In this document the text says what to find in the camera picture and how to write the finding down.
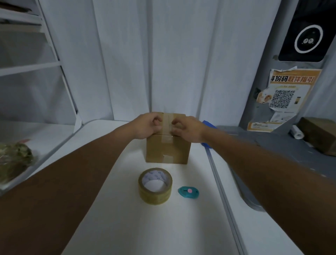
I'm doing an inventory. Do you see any person's left hand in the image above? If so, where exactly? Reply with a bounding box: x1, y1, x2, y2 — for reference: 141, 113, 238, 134
131, 112, 164, 140

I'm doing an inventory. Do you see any person's right hand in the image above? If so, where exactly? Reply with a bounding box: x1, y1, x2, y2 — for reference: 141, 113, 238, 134
171, 116, 210, 144

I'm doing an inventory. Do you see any brown cardboard box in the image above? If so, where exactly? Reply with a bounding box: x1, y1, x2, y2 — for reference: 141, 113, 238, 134
146, 113, 191, 165

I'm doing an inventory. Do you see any teal box cutter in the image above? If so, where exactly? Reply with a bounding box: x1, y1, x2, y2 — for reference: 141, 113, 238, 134
177, 186, 200, 199

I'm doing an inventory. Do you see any yellowish packing tape roll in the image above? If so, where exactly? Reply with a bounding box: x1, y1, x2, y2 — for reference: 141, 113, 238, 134
138, 167, 173, 205

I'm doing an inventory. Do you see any person's right forearm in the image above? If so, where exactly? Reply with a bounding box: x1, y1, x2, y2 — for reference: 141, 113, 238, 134
202, 130, 336, 255

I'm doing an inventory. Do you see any person's left forearm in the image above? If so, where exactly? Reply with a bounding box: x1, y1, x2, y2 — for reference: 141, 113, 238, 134
0, 123, 137, 255

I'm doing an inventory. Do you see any blue round tape dispenser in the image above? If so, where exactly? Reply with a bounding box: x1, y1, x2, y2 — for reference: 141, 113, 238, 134
201, 120, 218, 149

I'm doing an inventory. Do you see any small orange label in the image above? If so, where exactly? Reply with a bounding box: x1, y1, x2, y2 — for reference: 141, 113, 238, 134
246, 120, 281, 133

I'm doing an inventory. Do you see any white curtain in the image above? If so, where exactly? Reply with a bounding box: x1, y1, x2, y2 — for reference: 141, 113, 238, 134
39, 0, 336, 126

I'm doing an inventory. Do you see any small torn picture sticker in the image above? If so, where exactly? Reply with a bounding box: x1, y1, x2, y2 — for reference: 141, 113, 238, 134
256, 89, 272, 104

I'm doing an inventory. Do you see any grey cutting mat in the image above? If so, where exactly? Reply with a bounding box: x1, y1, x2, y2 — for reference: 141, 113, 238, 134
216, 125, 336, 212

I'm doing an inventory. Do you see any grey kiosk pillar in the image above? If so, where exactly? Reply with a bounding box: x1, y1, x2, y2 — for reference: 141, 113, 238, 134
239, 0, 336, 133

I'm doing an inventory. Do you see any small white paper notice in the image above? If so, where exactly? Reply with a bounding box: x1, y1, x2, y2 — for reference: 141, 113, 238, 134
270, 110, 296, 123

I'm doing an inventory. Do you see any small white paper roll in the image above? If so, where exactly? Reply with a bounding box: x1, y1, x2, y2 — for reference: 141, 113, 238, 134
289, 125, 305, 140

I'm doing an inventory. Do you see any orange poster with square code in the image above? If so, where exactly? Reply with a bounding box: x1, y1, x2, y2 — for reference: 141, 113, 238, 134
267, 66, 322, 111

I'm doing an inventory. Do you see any brown taped parcel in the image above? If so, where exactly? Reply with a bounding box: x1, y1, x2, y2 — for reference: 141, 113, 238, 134
298, 117, 336, 157

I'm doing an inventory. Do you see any white metal shelf rack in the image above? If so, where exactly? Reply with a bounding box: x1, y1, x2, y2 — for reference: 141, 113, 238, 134
0, 0, 83, 195

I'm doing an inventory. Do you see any crumpled clear plastic bag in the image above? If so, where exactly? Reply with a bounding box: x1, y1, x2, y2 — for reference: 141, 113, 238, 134
0, 139, 36, 184

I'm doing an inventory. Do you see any black screen with white ring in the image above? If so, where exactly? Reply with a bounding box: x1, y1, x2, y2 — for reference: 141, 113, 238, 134
278, 0, 336, 63

